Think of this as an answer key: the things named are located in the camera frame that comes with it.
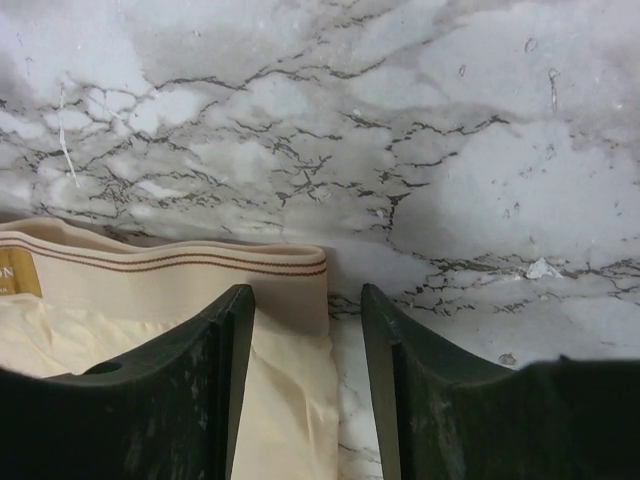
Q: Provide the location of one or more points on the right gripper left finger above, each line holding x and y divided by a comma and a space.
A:
168, 409

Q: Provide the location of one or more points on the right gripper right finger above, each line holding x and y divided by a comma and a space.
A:
442, 412

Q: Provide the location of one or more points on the beige underwear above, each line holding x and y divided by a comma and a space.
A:
71, 299

